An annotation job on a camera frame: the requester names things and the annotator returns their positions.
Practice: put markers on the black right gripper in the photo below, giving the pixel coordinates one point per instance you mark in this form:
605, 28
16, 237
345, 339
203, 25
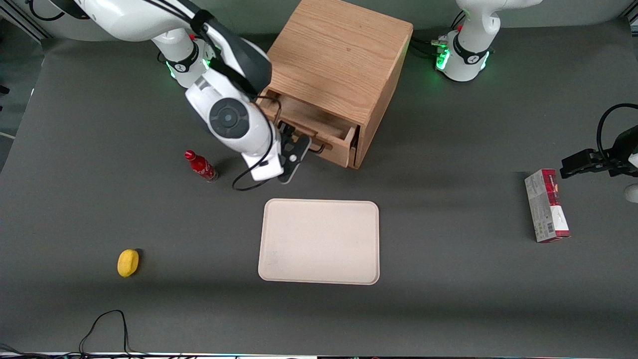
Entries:
286, 133

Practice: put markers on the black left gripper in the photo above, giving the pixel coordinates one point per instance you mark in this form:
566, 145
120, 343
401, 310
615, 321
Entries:
622, 150

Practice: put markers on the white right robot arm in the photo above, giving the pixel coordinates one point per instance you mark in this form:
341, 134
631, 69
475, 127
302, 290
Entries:
149, 20

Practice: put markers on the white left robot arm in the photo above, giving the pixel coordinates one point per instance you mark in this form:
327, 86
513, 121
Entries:
471, 40

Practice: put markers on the wooden drawer cabinet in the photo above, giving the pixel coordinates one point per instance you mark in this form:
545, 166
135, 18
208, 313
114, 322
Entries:
344, 55

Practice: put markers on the grey and red carton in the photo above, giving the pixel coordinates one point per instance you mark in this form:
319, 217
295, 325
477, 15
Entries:
546, 209

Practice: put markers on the beige plastic tray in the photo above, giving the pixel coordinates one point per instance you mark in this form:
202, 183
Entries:
319, 242

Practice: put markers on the red soda bottle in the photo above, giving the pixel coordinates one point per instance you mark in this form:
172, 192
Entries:
202, 167

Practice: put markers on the yellow lemon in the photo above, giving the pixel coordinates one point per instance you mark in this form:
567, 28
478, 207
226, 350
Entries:
128, 263

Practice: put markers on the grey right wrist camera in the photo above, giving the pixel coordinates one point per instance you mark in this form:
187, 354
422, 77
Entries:
264, 167

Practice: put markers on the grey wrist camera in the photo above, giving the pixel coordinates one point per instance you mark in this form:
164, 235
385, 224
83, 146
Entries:
633, 193
264, 167

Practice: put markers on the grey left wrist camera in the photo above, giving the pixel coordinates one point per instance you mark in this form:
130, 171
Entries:
633, 193

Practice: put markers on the aluminium frame rail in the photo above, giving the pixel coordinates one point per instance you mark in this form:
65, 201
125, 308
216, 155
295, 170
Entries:
25, 22

